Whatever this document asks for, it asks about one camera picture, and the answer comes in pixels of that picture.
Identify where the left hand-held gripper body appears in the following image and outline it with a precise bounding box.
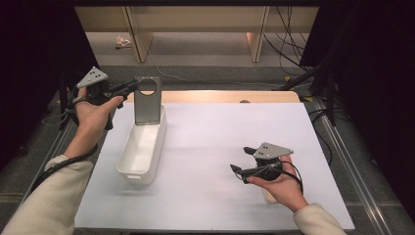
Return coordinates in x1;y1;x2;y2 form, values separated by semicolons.
75;66;115;131

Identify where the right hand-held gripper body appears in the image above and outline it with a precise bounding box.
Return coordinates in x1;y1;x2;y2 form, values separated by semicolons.
251;142;295;182

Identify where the grey phone case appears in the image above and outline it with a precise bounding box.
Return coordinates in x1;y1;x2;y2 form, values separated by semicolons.
133;75;162;126

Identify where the beige phone case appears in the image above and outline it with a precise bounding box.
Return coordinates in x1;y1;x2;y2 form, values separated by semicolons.
262;188;280;206

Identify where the white storage box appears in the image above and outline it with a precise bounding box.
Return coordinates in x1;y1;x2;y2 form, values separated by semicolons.
115;104;168;187

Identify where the person's right hand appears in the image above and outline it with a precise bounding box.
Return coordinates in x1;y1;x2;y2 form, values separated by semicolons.
247;155;309;213

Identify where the person's left hand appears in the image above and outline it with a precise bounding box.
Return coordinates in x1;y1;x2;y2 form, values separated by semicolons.
65;87;125;160

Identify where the white table sheet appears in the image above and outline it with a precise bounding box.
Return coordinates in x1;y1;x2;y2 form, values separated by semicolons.
71;102;356;231

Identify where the crumpled paper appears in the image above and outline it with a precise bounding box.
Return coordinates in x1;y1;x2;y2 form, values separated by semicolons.
115;35;132;50

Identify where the wooden table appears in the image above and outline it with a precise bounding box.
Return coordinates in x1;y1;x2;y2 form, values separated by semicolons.
125;90;301;105

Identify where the black curtain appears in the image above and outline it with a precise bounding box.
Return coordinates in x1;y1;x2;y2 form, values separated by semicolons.
300;0;415;216
0;0;107;170

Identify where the light wooden desk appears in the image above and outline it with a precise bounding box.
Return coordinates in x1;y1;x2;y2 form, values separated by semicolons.
74;5;319;64

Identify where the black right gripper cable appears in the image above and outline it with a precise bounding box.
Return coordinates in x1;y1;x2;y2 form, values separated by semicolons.
277;161;304;196

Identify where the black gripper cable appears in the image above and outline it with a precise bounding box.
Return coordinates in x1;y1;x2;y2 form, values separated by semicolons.
30;85;99;194
277;161;304;196

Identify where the white floor cable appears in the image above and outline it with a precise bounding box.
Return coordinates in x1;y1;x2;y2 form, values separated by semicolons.
156;66;285;88

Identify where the aluminium floor rail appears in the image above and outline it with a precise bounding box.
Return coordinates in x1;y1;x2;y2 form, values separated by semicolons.
311;97;392;235
19;99;87;210

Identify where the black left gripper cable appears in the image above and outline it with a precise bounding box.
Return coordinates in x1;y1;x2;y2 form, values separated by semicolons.
30;85;99;194

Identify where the bundle of black cables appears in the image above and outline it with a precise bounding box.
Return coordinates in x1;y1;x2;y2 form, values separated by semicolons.
263;5;314;76

